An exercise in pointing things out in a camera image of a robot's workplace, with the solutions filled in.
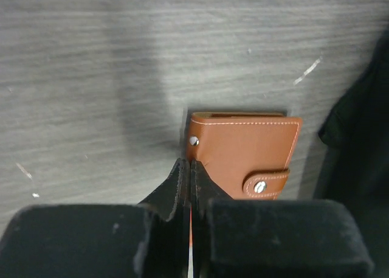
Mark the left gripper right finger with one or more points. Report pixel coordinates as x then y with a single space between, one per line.
248 238

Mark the brown leather wallet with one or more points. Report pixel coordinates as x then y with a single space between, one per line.
247 155

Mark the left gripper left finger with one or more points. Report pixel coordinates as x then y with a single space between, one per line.
149 239

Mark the black student backpack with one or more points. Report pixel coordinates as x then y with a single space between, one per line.
356 175

